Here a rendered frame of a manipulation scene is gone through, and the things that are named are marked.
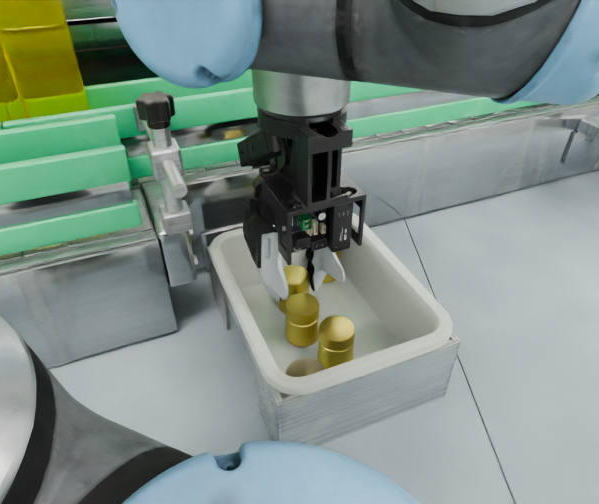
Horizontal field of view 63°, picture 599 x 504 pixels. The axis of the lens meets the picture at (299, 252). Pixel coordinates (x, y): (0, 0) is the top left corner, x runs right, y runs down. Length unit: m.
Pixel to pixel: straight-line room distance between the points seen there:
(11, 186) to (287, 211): 0.23
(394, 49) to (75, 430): 0.19
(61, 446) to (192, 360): 0.36
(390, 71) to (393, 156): 0.43
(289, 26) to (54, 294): 0.35
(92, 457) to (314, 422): 0.27
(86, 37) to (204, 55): 0.45
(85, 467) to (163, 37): 0.18
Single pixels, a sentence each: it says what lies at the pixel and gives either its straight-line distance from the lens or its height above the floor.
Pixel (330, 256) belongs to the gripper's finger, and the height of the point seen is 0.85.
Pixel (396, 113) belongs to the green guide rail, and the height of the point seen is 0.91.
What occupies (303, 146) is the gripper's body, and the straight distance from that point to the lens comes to 0.37.
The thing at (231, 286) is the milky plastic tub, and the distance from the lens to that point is 0.47.
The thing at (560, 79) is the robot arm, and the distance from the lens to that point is 0.22.
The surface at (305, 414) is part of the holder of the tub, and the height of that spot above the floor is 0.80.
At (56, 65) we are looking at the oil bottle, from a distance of 0.54.
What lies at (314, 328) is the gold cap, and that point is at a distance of 0.49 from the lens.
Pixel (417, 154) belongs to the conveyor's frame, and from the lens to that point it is 0.68.
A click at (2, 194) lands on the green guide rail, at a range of 0.47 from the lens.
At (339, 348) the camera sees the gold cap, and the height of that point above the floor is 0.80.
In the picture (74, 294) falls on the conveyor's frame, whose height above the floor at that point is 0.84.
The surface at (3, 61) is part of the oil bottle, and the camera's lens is 0.54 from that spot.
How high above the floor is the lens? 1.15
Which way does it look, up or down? 37 degrees down
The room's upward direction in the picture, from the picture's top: straight up
